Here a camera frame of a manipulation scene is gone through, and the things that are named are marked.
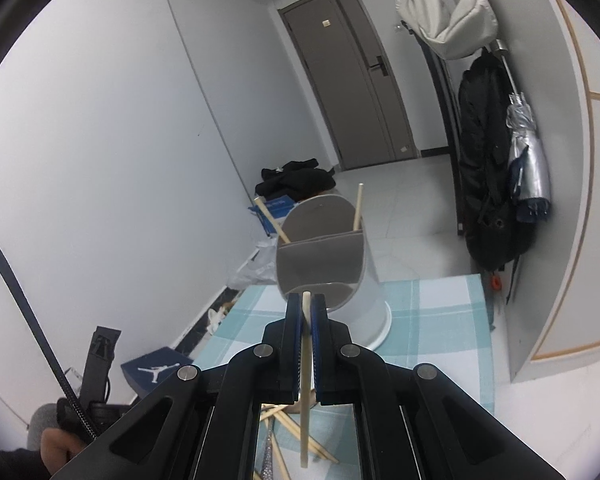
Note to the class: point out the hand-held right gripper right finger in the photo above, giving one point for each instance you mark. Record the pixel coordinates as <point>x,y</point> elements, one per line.
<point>324,347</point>

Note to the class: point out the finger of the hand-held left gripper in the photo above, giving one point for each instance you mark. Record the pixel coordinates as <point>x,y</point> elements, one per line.
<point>100,360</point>

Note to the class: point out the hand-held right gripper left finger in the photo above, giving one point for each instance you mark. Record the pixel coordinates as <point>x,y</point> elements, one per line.
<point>293,345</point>

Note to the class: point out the white utensil holder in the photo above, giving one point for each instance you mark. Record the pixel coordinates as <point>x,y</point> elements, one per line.
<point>360,290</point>

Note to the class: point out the wooden chopstick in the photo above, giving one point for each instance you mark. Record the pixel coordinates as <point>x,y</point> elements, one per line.
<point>275,411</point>
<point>270,217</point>
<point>305,432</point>
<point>325,452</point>
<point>276,447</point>
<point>358,207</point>

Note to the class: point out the person's left hand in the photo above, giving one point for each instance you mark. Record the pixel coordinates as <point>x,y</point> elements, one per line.
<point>55,452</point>

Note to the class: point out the navy shoe box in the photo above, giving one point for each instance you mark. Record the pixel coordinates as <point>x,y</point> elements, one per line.
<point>155,367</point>

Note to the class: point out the tan shoe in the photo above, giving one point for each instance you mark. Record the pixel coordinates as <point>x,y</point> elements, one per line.
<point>228,306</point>

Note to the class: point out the white socks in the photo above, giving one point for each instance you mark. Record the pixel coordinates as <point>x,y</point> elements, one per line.
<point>215,319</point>

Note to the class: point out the white plastic bag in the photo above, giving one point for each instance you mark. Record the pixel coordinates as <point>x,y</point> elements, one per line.
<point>260,265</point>

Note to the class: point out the teal checked tablecloth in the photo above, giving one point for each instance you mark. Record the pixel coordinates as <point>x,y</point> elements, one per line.
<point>430,320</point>

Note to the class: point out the blue cardboard box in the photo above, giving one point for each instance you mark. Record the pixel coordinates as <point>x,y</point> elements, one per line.
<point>281,206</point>

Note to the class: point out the black clothes pile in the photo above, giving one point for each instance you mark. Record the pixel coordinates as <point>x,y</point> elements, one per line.
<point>300,177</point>

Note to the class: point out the small orange item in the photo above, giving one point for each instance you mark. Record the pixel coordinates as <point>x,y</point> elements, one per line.
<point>495,281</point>

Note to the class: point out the grey-brown door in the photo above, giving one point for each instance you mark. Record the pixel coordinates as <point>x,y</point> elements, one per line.
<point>350,85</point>

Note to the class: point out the silver folded umbrella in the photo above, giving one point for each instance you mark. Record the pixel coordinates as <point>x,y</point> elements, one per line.
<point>527,160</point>

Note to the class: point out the white wardrobe with wooden trim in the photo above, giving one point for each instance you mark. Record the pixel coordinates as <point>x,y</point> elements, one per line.
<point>570,210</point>

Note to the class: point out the white hanging bag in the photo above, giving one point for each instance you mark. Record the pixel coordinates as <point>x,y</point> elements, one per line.
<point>445,5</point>

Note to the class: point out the black sliding door frame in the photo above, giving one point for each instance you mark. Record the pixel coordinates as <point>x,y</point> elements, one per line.
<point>445,110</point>

